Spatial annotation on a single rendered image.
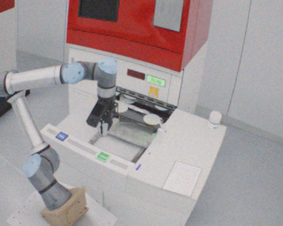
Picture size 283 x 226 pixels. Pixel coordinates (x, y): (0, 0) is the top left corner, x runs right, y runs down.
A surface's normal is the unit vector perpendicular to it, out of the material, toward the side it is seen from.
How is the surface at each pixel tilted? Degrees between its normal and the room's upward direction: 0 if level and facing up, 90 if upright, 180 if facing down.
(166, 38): 90
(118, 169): 0
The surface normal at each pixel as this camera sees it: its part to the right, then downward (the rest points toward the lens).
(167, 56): -0.43, 0.49
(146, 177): 0.10, -0.80
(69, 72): -0.06, 0.20
